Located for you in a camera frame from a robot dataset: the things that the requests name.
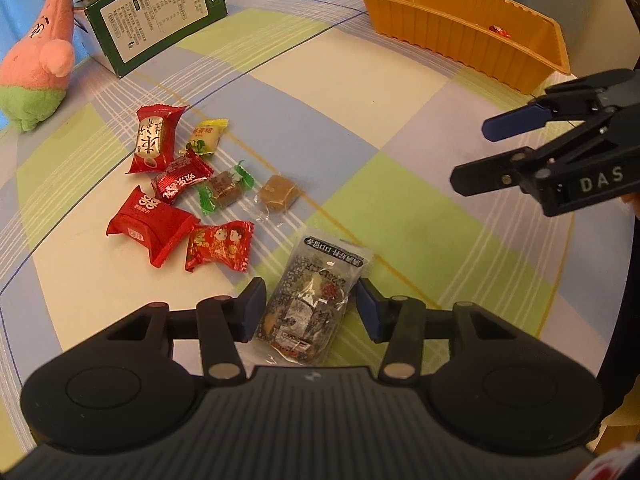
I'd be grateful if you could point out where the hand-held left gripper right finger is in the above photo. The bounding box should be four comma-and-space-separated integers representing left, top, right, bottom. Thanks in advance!
354, 277, 507, 382

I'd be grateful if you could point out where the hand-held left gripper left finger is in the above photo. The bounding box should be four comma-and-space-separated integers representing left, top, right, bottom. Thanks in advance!
107, 278, 268, 383

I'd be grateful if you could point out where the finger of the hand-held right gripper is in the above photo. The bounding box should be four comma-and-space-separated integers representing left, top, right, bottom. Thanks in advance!
450, 114, 619, 198
482, 68, 640, 142

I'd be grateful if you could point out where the clear black-printed snack packet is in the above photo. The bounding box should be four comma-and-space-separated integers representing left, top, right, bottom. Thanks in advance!
252, 234, 374, 366

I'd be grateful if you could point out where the red cartoon snack packet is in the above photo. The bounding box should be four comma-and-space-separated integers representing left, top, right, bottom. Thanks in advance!
185, 220, 255, 274

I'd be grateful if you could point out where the orange plastic tray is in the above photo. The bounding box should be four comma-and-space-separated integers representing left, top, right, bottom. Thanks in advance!
346, 0, 572, 95

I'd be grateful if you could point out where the clear-wrapped brown candy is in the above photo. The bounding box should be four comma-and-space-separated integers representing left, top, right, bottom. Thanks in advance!
252, 174, 304, 224

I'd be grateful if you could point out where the green-wrapped brown candy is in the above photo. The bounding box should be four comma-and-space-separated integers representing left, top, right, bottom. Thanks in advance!
196, 159, 255, 217

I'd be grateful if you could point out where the large red snack packet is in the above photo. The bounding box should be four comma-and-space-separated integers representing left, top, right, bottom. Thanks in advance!
105, 185, 201, 267

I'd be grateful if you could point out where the yellow candy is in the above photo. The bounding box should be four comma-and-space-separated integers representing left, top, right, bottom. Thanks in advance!
186, 118, 229, 159

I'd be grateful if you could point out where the dark red wrapped candy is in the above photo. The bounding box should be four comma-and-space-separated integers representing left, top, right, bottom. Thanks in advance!
150, 152, 215, 205

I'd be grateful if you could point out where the long red gold snack packet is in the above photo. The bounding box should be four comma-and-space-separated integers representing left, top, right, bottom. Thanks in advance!
125, 104, 190, 175

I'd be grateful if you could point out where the green printed carton box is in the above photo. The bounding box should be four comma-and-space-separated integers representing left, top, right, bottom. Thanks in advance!
82, 0, 229, 79

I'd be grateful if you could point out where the pink starfish plush toy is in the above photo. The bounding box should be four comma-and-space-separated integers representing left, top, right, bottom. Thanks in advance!
0, 0, 77, 133

